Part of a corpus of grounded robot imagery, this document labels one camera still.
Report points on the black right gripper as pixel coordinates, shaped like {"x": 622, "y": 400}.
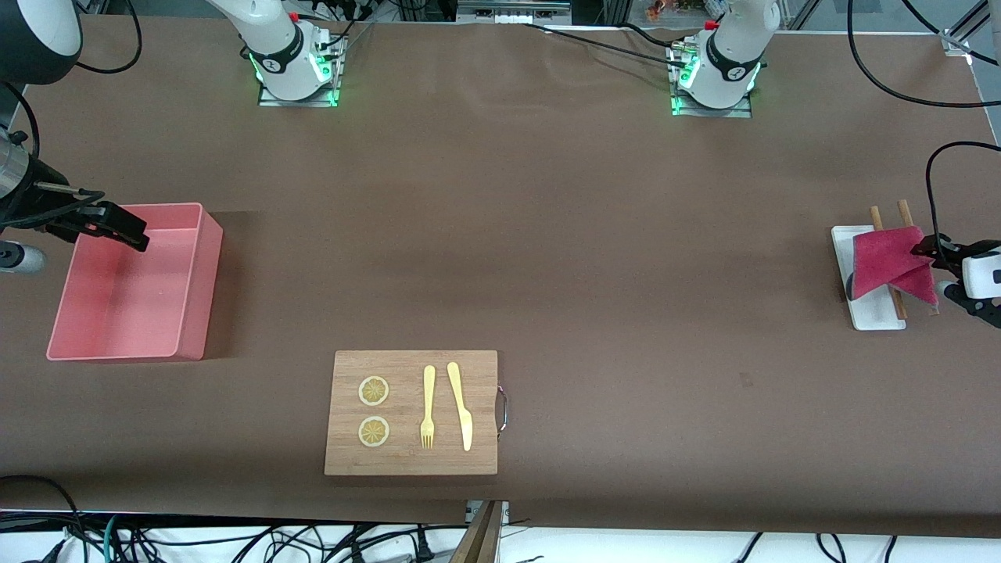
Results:
{"x": 41, "y": 205}

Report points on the lemon slice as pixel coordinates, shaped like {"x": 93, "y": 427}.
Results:
{"x": 374, "y": 432}
{"x": 374, "y": 391}

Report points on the brown wooden stick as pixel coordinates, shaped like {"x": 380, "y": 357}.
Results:
{"x": 905, "y": 213}
{"x": 877, "y": 217}

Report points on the wooden cutting board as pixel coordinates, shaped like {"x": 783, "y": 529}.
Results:
{"x": 403, "y": 407}

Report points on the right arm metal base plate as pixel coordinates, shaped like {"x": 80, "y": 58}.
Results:
{"x": 270, "y": 102}

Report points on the grey power strip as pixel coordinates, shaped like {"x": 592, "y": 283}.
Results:
{"x": 512, "y": 9}

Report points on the white rectangular tray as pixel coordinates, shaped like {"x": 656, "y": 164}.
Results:
{"x": 876, "y": 317}

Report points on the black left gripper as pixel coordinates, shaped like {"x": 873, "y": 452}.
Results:
{"x": 935, "y": 251}

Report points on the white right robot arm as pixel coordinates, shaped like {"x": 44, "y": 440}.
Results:
{"x": 266, "y": 31}

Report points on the yellow plastic knife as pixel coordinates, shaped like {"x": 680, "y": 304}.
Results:
{"x": 460, "y": 407}

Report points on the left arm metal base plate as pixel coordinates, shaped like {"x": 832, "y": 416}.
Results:
{"x": 743, "y": 112}

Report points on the black power plug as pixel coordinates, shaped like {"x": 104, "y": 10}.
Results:
{"x": 424, "y": 549}

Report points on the pink cloth with grey edge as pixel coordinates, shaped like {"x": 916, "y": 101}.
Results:
{"x": 884, "y": 262}

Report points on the small metal bracket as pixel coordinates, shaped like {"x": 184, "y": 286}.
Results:
{"x": 504, "y": 512}

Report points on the pink plastic bin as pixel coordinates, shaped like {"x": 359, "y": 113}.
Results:
{"x": 125, "y": 297}

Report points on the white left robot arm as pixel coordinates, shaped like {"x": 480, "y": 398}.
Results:
{"x": 735, "y": 47}

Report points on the yellow plastic fork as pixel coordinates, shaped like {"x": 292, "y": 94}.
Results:
{"x": 428, "y": 391}

